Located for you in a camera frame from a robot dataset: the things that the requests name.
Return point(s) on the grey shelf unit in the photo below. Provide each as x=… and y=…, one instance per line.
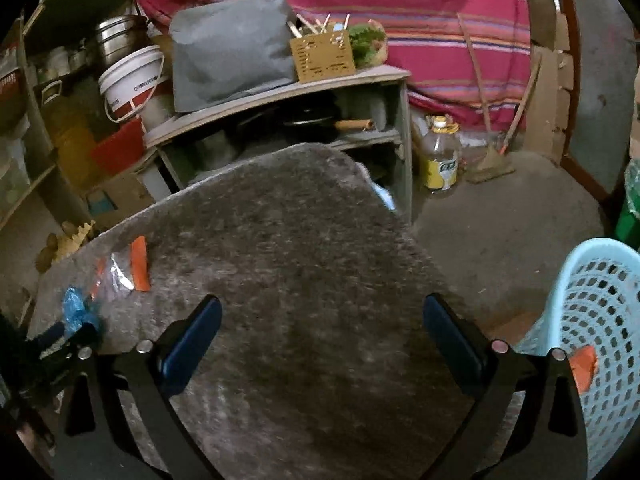
x=380, y=77

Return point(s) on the pale yellow toothed object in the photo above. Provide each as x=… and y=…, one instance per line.
x=75, y=240

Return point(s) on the row of glass jars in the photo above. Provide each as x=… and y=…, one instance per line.
x=60, y=62

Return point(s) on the steel pot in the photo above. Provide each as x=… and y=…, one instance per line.
x=120, y=35

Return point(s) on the grey fuzzy mat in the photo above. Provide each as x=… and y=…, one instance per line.
x=300, y=260

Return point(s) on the red plastic basin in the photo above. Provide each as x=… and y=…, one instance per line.
x=117, y=147

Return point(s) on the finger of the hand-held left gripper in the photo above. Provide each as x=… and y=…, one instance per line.
x=75, y=337

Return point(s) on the bag of green vegetables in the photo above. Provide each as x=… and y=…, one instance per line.
x=367, y=42

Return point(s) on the white plastic bucket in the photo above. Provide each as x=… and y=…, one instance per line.
x=130, y=77

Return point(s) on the cardboard box with blue print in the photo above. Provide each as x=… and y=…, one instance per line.
x=130, y=192

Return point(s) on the clear wrapper with orange ends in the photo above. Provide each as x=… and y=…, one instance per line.
x=140, y=265

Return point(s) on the bundle of wooden chopsticks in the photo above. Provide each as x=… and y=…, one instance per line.
x=295, y=29

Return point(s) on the red striped cloth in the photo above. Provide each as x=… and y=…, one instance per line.
x=400, y=0

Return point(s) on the brown wooden door frame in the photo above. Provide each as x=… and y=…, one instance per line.
x=570, y=60

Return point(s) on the blue wrapper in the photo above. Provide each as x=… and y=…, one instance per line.
x=75, y=307

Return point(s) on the green plastic bag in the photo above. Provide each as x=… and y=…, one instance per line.
x=630, y=220

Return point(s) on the light blue plastic basket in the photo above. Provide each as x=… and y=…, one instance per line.
x=565, y=280

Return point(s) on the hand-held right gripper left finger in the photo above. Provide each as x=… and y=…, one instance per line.
x=192, y=345

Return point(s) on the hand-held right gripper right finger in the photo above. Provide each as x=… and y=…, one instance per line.
x=450, y=345

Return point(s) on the red carton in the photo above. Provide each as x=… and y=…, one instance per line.
x=584, y=367

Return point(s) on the oil bottle with yellow label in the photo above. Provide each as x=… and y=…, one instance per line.
x=440, y=165

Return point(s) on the yellow oil jug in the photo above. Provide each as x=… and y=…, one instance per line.
x=75, y=145

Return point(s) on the cardboard sheets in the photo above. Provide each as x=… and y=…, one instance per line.
x=547, y=110

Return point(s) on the wooden shelf rack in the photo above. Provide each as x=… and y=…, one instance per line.
x=37, y=135

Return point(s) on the brown potato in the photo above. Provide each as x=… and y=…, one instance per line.
x=46, y=257

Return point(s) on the straw broom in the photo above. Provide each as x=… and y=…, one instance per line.
x=490, y=167

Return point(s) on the wooden chopstick holder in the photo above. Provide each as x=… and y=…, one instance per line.
x=322, y=57

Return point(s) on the grey cloth bag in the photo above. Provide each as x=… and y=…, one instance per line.
x=230, y=55

